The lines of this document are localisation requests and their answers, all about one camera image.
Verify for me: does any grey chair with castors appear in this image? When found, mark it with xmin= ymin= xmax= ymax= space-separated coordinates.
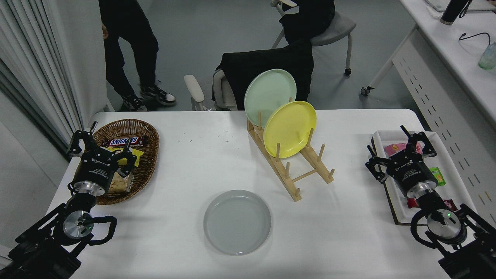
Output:
xmin=271 ymin=0 xmax=356 ymax=76

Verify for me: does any black cable on desk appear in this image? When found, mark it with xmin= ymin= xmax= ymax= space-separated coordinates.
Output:
xmin=459 ymin=32 xmax=492 ymax=45

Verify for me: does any black flask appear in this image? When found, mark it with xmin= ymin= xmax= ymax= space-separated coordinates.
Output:
xmin=440 ymin=0 xmax=470 ymax=25

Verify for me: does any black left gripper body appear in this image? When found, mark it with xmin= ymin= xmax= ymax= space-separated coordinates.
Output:
xmin=74 ymin=153 xmax=119 ymax=189

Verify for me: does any yellow plate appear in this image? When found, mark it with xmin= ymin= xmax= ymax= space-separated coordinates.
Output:
xmin=263 ymin=100 xmax=317 ymax=158

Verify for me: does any white rectangular tray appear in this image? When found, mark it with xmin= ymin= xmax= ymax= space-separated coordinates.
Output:
xmin=371 ymin=130 xmax=475 ymax=225

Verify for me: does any black jacket on grey chair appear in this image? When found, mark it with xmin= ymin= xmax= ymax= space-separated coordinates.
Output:
xmin=279 ymin=0 xmax=336 ymax=45

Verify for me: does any Snickers chocolate bar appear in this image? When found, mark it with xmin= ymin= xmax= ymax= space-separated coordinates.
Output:
xmin=102 ymin=136 xmax=148 ymax=148

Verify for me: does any brown wicker basket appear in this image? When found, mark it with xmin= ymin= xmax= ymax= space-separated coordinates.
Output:
xmin=79 ymin=119 xmax=160 ymax=205

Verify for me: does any white curtain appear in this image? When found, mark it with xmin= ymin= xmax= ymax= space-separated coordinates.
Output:
xmin=0 ymin=0 xmax=84 ymax=155

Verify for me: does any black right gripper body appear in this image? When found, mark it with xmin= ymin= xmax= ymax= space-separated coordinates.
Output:
xmin=387 ymin=157 xmax=437 ymax=196

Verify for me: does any red snack bar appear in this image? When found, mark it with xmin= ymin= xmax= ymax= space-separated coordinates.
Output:
xmin=407 ymin=197 xmax=458 ymax=211

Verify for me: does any yellow snack packet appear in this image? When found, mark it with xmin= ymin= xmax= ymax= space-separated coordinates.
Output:
xmin=105 ymin=146 xmax=145 ymax=167

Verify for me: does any clear bag of crackers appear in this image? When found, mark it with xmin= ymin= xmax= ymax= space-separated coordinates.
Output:
xmin=108 ymin=170 xmax=134 ymax=194

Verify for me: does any grey plate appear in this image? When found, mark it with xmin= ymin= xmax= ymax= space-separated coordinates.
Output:
xmin=203 ymin=189 xmax=272 ymax=256

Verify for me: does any pink snack packet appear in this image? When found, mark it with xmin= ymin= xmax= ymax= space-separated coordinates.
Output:
xmin=384 ymin=142 xmax=424 ymax=156

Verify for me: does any pale green plate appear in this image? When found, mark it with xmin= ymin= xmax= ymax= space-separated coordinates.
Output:
xmin=244 ymin=69 xmax=297 ymax=127

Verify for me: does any person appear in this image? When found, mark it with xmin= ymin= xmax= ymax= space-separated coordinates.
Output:
xmin=99 ymin=0 xmax=177 ymax=112

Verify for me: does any wooden plate rack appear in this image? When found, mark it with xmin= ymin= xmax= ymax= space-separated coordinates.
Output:
xmin=247 ymin=97 xmax=335 ymax=202

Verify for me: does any green snack packet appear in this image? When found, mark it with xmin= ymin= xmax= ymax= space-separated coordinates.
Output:
xmin=429 ymin=167 xmax=446 ymax=186

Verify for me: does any clear green bottle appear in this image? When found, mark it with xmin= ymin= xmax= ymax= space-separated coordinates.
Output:
xmin=478 ymin=43 xmax=496 ymax=71

